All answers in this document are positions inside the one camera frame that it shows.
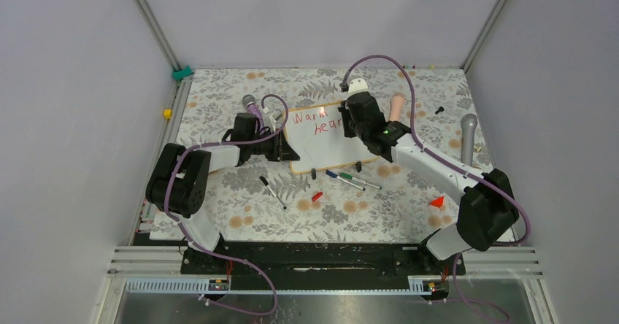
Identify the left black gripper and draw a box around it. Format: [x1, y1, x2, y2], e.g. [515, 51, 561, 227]
[248, 128, 299, 162]

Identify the yellow framed whiteboard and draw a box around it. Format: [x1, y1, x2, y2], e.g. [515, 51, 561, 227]
[284, 102, 377, 174]

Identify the red marker cap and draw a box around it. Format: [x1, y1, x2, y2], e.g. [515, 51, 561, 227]
[312, 192, 323, 202]

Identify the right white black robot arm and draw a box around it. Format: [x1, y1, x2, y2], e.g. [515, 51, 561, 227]
[338, 91, 520, 274]

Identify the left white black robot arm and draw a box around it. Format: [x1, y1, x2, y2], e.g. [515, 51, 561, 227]
[145, 113, 300, 274]

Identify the black whiteboard marker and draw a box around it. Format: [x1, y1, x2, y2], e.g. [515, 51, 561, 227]
[259, 176, 287, 210]

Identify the blue whiteboard marker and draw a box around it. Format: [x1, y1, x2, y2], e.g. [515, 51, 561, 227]
[326, 170, 366, 191]

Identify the green whiteboard marker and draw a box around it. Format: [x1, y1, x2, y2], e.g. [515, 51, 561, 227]
[339, 172, 382, 190]

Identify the pink cylinder microphone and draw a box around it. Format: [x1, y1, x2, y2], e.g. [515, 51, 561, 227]
[389, 92, 406, 121]

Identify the purple glitter microphone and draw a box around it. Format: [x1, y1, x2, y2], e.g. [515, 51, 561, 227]
[242, 94, 264, 131]

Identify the floral table mat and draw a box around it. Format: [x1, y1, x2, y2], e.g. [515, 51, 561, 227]
[176, 69, 475, 243]

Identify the silver microphone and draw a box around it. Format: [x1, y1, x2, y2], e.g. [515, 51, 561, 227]
[461, 113, 478, 166]

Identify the red triangular block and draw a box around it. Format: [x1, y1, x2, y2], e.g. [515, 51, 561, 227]
[428, 196, 445, 209]

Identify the teal corner clamp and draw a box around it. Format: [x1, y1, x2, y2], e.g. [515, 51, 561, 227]
[172, 66, 193, 82]

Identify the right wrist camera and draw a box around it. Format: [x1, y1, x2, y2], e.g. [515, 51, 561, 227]
[339, 78, 369, 96]

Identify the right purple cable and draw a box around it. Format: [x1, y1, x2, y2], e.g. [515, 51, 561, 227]
[340, 54, 532, 324]

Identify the purple cable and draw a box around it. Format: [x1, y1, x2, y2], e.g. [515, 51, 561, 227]
[164, 94, 290, 318]
[340, 54, 532, 324]

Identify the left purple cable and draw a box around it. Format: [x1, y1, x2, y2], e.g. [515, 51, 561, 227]
[164, 94, 290, 318]

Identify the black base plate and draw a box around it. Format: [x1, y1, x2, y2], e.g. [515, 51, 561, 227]
[180, 241, 466, 288]

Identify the white slotted cable duct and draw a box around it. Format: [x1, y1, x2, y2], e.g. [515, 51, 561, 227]
[124, 277, 435, 296]

